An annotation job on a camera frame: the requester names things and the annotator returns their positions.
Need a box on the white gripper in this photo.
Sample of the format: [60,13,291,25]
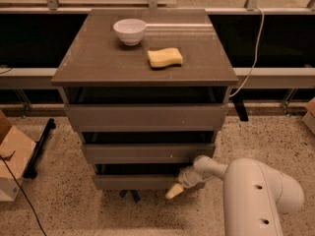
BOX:
[165,166,201,200]

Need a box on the grey bottom drawer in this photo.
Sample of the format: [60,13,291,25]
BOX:
[93,163,191,190]

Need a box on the grey drawer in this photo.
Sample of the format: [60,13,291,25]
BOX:
[82,144,216,164]
[93,163,191,190]
[65,104,227,132]

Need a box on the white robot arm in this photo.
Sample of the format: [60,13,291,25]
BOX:
[166,155,304,236]

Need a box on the grey top drawer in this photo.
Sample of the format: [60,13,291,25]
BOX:
[65,104,227,132]

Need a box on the grey middle drawer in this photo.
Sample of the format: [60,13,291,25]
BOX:
[82,144,216,164]

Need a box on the grey drawer cabinet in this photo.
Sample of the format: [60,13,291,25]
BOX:
[51,9,237,190]

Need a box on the blue tape cross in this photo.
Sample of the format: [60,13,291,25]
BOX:
[119,190,140,204]

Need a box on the yellow sponge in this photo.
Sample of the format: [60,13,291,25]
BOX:
[148,48,183,68]

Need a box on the black stand foot left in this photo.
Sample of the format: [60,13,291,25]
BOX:
[23,118,56,179]

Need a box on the cardboard box right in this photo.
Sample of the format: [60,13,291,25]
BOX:
[302,97,315,135]

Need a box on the cardboard box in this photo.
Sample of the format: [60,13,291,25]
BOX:
[0,110,35,202]
[302,97,315,135]

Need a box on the white ceramic bowl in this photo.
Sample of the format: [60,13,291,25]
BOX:
[113,19,147,46]

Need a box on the cardboard box left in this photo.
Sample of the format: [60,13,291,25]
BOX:
[0,110,35,202]

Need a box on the metal window railing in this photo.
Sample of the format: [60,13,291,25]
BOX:
[1,0,314,89]

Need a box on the black post behind cabinet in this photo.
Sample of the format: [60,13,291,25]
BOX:
[231,90,249,122]

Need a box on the black cable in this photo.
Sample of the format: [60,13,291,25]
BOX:
[0,153,49,236]

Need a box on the white cable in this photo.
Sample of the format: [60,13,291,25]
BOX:
[228,7,266,99]

